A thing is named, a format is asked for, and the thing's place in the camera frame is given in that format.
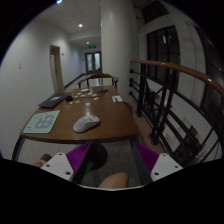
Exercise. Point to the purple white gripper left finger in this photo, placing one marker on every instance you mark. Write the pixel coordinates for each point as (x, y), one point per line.
(67, 165)

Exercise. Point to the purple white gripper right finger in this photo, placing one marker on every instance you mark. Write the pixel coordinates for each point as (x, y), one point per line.
(157, 166)

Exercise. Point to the green mouse pad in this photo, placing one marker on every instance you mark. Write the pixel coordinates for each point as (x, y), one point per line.
(41, 123)

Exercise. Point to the white computer mouse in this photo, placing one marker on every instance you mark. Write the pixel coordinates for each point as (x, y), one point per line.
(85, 123)

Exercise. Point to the person's foot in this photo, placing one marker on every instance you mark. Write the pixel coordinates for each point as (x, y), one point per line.
(43, 160)

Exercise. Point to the person's knee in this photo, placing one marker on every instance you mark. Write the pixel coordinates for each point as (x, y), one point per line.
(115, 181)

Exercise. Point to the dark closed laptop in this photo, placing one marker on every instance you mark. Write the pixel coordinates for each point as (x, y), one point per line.
(52, 101)

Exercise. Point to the small black box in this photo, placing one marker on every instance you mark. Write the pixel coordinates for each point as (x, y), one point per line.
(69, 98)

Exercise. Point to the brown wooden table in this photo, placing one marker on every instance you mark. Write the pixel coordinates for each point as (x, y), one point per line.
(116, 124)

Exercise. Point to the white notepad with pen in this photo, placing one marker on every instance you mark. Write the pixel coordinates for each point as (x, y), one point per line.
(117, 99)

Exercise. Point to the wooden chair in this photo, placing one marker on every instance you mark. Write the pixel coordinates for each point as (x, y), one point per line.
(99, 76)

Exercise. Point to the wooden handrail black railing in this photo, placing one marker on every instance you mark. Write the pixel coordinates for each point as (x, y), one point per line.
(184, 107)

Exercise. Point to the double glass door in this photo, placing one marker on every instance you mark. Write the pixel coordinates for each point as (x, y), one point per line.
(92, 61)

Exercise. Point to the white side door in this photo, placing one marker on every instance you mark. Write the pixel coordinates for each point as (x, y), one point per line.
(55, 68)

